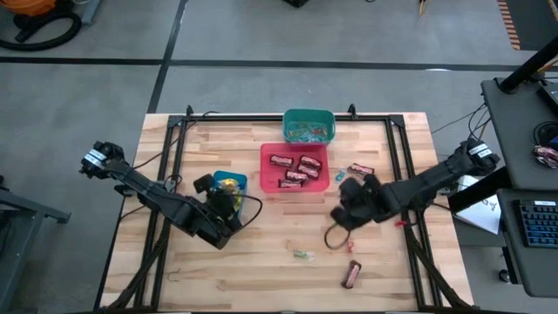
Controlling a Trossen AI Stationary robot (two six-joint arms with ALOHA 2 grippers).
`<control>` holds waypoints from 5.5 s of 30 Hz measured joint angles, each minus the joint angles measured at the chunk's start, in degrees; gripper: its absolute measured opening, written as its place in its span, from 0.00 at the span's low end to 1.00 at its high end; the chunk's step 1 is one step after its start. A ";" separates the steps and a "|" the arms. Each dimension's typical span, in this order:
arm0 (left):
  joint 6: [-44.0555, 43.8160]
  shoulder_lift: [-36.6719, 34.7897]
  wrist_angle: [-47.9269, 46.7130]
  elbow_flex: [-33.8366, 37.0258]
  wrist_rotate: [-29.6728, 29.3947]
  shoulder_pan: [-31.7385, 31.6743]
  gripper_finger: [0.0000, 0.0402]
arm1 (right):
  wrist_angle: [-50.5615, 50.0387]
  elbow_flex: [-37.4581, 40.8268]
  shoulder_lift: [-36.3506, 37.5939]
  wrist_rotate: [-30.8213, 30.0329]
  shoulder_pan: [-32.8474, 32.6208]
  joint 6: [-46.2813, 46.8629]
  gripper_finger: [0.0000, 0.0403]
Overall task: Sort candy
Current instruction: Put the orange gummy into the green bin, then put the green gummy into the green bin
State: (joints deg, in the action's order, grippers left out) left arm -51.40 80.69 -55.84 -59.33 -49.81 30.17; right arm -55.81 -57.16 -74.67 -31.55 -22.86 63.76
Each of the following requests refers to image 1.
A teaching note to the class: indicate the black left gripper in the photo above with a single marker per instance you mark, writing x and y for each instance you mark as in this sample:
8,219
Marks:
224,209

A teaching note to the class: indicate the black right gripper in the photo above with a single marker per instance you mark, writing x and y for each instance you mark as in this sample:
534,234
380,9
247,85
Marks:
364,198

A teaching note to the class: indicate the brown pink chocolate bar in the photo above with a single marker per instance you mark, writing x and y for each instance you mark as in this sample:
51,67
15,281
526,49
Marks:
308,171
361,168
310,162
296,175
290,184
281,160
351,275

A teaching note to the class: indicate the clear red candy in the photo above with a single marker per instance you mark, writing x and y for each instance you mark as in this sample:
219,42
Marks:
321,130
350,247

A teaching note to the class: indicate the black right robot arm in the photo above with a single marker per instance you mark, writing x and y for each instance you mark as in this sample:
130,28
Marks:
427,185

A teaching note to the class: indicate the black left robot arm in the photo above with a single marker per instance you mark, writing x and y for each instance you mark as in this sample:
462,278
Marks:
148,196

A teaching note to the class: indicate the pink brown candy wrappers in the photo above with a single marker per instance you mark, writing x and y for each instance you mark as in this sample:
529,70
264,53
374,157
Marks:
547,156

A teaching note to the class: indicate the blue plastic bin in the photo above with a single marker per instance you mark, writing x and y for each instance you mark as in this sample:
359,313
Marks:
233,175

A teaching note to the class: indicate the small red clip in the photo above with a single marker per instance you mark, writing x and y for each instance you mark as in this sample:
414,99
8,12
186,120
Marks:
400,224

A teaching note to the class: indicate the pink plastic bin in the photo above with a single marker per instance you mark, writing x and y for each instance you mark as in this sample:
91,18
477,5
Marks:
272,174

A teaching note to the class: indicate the green plastic bin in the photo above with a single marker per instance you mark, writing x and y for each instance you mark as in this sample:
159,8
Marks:
308,115

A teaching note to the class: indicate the white paper sheet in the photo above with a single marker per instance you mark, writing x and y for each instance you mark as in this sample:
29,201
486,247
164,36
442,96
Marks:
481,218

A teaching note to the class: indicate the black caster wheel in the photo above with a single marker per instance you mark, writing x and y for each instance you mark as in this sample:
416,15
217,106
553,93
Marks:
504,275

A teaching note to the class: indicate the grey desk top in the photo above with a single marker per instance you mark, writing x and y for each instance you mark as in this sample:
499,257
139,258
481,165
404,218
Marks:
514,131
536,266

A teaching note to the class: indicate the black backlit keyboard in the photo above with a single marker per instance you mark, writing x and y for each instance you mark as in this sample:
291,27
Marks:
540,223

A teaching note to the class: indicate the grey metal stand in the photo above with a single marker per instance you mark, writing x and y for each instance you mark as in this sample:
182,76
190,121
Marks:
26,209

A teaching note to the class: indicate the thin wooden pole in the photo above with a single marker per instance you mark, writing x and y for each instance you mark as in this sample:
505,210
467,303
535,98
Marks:
423,6

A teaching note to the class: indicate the black floor object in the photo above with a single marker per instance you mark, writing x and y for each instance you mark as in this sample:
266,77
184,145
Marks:
296,2

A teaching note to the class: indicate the orange black striped strip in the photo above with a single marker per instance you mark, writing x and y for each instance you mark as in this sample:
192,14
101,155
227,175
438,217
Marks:
510,26

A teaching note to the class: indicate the dark floor mat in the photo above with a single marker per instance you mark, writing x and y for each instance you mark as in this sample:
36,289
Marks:
538,22

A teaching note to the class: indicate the orange vacuum cleaner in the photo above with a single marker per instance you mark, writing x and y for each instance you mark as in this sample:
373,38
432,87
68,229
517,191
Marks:
26,5

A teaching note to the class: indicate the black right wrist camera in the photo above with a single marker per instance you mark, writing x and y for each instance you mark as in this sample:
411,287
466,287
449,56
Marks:
340,216

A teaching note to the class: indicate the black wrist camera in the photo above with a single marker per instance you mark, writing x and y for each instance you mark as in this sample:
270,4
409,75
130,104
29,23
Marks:
203,183
340,216

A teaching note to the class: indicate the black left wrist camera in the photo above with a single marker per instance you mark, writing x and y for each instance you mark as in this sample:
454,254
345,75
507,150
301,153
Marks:
203,183

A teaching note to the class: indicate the black aluminium table frame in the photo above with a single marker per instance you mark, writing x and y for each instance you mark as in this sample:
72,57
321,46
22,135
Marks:
279,118

